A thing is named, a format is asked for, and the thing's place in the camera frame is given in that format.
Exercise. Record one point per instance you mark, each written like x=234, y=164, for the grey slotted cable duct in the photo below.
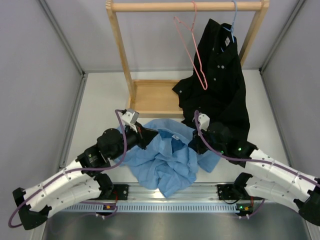
x=123, y=207

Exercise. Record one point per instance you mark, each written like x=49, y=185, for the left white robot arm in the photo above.
x=83, y=179

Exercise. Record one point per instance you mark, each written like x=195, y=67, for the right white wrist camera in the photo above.
x=203, y=121

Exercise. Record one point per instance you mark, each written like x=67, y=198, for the light blue shirt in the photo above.
x=167, y=160

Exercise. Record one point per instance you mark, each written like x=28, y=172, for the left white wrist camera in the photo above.
x=129, y=118

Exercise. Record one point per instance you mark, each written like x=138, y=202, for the aluminium frame rail left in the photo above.
x=80, y=86

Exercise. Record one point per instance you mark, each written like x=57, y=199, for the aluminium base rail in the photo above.
x=194, y=191

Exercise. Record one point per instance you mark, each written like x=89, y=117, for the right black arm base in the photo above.
x=226, y=193

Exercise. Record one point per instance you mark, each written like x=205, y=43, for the blue wire hanger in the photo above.
x=232, y=22

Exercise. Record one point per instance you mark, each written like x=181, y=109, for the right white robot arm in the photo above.
x=262, y=176

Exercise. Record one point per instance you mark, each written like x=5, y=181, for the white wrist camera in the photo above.
x=203, y=121
x=129, y=118

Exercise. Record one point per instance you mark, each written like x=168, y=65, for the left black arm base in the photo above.
x=120, y=192

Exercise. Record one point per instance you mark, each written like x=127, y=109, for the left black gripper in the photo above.
x=144, y=135

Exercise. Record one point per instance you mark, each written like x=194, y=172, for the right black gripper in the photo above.
x=196, y=143

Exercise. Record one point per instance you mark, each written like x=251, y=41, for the black shirt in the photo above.
x=217, y=86

